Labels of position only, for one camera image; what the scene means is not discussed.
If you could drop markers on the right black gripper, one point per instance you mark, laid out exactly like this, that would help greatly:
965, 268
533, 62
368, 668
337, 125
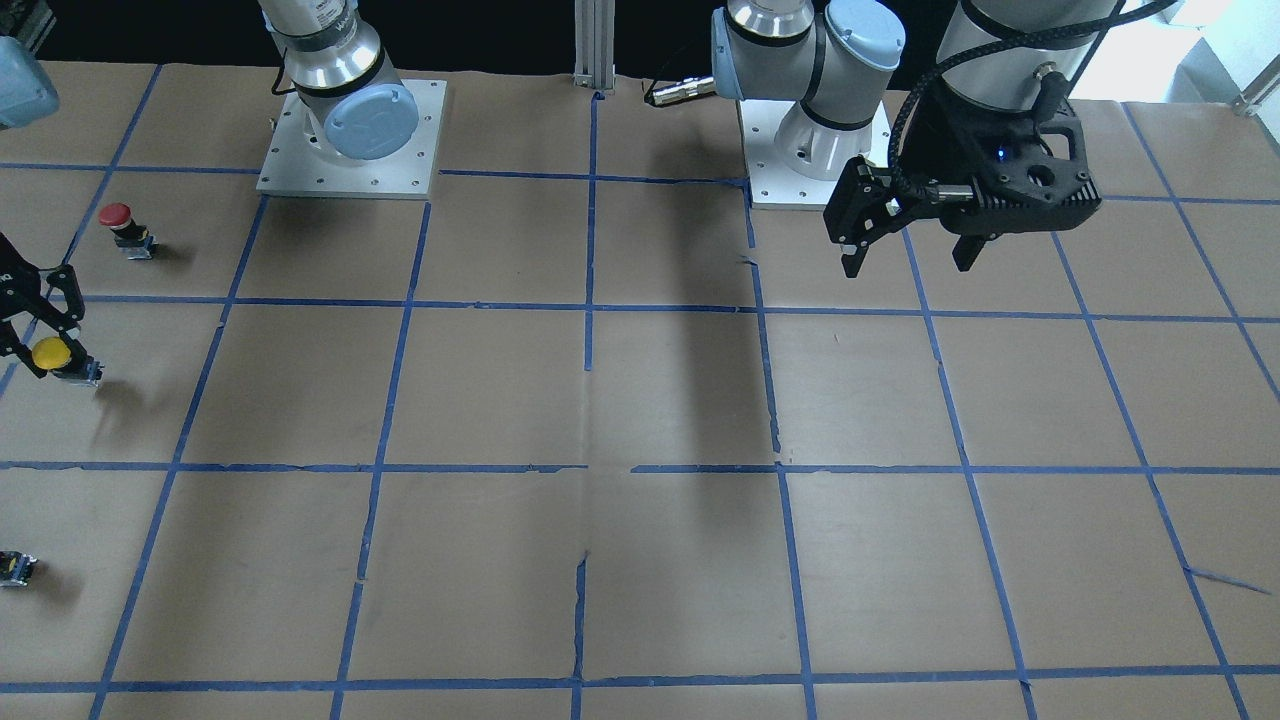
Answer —
22, 308

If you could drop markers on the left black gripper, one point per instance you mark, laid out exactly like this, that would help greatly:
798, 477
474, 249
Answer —
958, 152

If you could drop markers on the yellow push button switch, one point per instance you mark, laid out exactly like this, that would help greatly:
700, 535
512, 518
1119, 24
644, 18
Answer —
67, 361

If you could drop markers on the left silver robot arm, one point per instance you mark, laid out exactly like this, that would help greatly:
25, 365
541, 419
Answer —
1006, 56

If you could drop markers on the brown paper table cover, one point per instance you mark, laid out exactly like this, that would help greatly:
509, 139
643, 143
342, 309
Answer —
588, 436

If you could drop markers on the red push button switch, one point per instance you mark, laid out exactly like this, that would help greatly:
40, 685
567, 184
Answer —
133, 240

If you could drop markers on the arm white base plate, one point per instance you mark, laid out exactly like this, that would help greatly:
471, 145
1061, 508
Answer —
793, 163
379, 143

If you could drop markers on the silver cable connector plug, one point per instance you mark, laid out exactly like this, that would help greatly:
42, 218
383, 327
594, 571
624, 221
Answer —
684, 91

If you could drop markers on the aluminium frame post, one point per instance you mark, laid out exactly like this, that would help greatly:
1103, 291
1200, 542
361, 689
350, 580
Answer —
593, 40

